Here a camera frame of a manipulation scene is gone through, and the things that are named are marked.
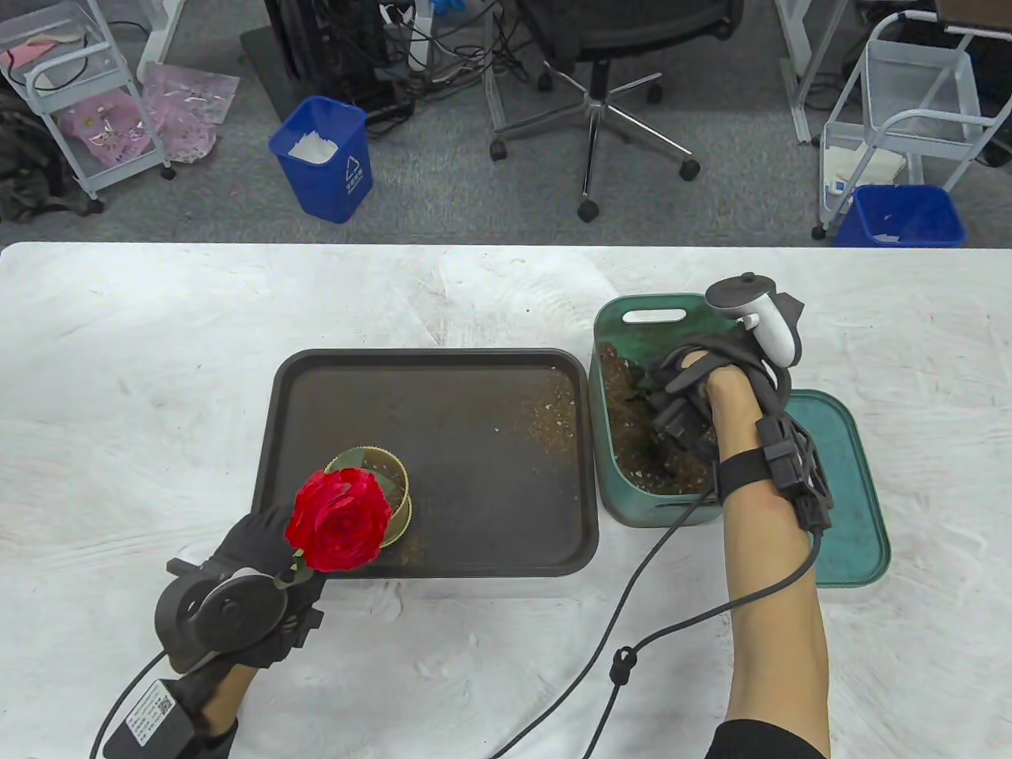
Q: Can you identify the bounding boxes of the blue bin with white symbol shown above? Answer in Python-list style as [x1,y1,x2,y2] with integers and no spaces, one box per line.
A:
[268,95,375,225]

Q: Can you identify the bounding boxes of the pink plastic bag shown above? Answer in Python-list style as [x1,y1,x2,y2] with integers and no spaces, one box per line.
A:
[140,61,241,165]
[62,88,152,168]

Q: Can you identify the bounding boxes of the black office chair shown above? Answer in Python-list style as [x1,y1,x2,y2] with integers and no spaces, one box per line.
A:
[488,0,745,224]

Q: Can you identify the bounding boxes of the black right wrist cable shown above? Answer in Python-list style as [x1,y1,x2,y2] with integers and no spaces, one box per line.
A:
[490,360,823,759]

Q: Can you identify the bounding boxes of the brown potting mix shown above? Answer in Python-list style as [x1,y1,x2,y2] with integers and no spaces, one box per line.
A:
[599,342,716,495]

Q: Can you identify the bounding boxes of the plain blue bin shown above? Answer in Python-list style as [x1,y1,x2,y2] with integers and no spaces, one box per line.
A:
[832,183,969,249]

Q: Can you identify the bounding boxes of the black backpack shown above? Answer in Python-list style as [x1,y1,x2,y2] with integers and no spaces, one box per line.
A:
[0,85,105,224]

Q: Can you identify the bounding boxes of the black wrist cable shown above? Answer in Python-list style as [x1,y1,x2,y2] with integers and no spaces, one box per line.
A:
[89,648,171,759]
[490,360,823,759]

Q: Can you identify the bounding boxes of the yellow ribbed flower pot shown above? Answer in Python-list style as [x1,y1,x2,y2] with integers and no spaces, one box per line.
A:
[324,447,415,546]

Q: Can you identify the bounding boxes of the white desk leg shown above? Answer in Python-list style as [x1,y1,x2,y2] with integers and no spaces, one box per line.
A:
[778,0,833,145]

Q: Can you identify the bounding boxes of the person's right hand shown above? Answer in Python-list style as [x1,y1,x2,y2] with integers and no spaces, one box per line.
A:
[644,332,791,467]

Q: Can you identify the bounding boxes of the black left wrist camera module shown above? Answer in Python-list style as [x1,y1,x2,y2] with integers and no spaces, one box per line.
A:
[103,678,194,759]

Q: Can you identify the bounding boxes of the dark brown plastic tray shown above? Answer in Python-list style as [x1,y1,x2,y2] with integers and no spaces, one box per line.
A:
[256,347,602,581]

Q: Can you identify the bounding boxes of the bundle of floor cables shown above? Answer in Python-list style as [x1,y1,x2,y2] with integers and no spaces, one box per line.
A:
[378,0,540,105]

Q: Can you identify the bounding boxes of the person's left hand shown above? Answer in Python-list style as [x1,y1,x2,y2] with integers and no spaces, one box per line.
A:
[166,506,327,669]

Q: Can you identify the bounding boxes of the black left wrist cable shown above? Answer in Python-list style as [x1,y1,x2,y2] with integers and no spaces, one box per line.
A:
[89,648,171,759]

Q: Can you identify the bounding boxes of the scattered potting mix crumbs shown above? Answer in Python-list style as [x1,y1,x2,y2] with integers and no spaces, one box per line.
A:
[497,387,584,455]

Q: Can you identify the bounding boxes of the black right wrist camera module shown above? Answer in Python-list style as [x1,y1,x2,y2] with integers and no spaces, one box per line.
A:
[716,415,836,538]

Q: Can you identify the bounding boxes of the red artificial rose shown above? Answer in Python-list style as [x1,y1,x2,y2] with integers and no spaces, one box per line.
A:
[275,468,394,590]

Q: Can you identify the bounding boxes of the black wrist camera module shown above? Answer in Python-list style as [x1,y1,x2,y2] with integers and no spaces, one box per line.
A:
[716,415,836,538]
[103,678,194,759]

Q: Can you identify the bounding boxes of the black sleeve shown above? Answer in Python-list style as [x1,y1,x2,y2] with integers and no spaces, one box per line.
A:
[704,718,831,759]

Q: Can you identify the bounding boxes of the person's right forearm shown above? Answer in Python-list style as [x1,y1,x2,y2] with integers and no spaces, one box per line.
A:
[704,368,831,724]

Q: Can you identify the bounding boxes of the green plastic bin lid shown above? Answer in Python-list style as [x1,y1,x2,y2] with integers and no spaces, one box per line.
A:
[783,387,893,589]

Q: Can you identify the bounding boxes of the white metal trolley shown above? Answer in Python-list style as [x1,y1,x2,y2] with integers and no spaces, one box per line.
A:
[811,11,1012,241]
[0,0,177,202]

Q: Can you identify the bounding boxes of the person's left forearm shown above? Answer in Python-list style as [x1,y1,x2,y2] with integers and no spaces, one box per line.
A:
[202,663,258,732]

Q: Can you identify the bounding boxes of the black computer tower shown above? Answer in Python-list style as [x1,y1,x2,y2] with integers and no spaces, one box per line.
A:
[263,0,394,81]

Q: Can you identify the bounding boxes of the green plastic storage bin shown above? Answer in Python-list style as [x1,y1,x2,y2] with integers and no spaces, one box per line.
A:
[587,294,772,529]

